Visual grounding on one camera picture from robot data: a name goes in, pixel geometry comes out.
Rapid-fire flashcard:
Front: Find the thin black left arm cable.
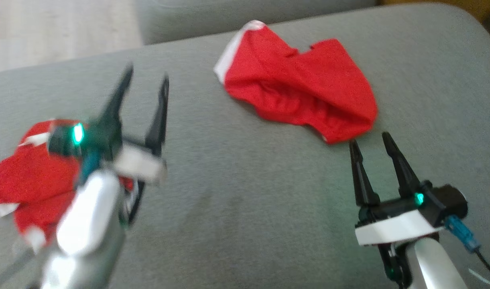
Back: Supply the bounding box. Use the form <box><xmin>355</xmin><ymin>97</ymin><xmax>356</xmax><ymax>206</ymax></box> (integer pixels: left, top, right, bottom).
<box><xmin>124</xmin><ymin>180</ymin><xmax>146</xmax><ymax>229</ymax></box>

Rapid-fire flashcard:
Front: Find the blue-plug right camera cable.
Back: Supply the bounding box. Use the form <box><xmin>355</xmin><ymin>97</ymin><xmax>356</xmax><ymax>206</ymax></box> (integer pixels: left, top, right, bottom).
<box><xmin>445</xmin><ymin>215</ymin><xmax>490</xmax><ymax>278</ymax></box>

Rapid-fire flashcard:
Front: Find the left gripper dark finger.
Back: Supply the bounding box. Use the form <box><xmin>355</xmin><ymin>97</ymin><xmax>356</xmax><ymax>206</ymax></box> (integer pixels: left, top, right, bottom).
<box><xmin>145</xmin><ymin>75</ymin><xmax>170</xmax><ymax>156</ymax></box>
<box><xmin>98</xmin><ymin>63</ymin><xmax>134</xmax><ymax>127</ymax></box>

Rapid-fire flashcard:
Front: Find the red jersey number 23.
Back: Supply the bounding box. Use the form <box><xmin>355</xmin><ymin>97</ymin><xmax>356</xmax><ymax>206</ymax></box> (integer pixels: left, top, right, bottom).
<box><xmin>0</xmin><ymin>118</ymin><xmax>135</xmax><ymax>251</ymax></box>

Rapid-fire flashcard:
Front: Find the yellow sofa backrest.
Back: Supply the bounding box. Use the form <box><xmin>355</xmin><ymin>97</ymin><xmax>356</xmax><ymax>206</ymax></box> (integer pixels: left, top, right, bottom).
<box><xmin>379</xmin><ymin>0</ymin><xmax>490</xmax><ymax>24</ymax></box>

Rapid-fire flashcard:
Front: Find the grey sofa seat cushion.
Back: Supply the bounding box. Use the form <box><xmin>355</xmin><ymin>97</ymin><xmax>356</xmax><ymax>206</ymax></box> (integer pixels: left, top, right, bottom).
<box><xmin>134</xmin><ymin>0</ymin><xmax>380</xmax><ymax>45</ymax></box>

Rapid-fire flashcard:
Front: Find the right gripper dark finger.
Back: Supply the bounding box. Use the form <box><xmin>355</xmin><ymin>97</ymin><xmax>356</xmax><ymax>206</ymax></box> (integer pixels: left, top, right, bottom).
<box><xmin>348</xmin><ymin>139</ymin><xmax>381</xmax><ymax>209</ymax></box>
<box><xmin>382</xmin><ymin>131</ymin><xmax>422</xmax><ymax>199</ymax></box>

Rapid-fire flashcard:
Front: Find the red shorts white waistband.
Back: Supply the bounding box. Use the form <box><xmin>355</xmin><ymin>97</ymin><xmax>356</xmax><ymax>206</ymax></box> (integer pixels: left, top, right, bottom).
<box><xmin>213</xmin><ymin>20</ymin><xmax>378</xmax><ymax>144</ymax></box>

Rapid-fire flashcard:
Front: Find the blue-plug camera cable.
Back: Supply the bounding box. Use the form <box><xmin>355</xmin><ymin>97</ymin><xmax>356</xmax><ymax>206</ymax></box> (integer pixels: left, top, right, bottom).
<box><xmin>445</xmin><ymin>215</ymin><xmax>490</xmax><ymax>278</ymax></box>
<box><xmin>78</xmin><ymin>149</ymin><xmax>103</xmax><ymax>185</ymax></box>

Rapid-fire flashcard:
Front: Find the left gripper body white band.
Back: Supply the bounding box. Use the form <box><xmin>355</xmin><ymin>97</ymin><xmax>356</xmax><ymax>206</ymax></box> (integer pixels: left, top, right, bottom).
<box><xmin>84</xmin><ymin>118</ymin><xmax>168</xmax><ymax>186</ymax></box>

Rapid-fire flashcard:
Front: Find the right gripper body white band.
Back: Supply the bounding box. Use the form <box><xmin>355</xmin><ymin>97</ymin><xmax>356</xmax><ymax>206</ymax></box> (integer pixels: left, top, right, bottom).
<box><xmin>355</xmin><ymin>196</ymin><xmax>445</xmax><ymax>287</ymax></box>

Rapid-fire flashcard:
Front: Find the blue-plug left camera cable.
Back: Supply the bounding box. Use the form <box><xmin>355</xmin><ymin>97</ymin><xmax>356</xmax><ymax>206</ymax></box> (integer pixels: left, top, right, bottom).
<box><xmin>78</xmin><ymin>149</ymin><xmax>103</xmax><ymax>185</ymax></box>

